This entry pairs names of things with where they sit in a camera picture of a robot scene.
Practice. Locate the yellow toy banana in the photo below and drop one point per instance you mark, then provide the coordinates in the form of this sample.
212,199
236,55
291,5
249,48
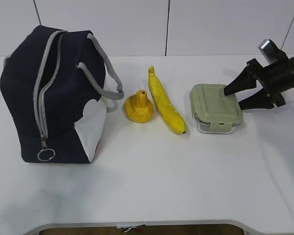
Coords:
166,110

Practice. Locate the green lid glass container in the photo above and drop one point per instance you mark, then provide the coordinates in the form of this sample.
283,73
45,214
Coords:
214,112

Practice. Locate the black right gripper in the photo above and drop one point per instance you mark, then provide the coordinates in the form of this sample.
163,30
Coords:
270,77

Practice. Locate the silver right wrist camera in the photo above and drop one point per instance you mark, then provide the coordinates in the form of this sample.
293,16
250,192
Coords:
271,52

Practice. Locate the navy blue lunch bag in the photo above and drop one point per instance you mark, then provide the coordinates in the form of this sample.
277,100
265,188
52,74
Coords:
55,85

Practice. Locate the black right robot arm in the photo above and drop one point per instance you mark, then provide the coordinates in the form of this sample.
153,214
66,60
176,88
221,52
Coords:
288,82

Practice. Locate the yellow toy pear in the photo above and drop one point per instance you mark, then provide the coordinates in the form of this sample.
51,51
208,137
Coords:
138,107

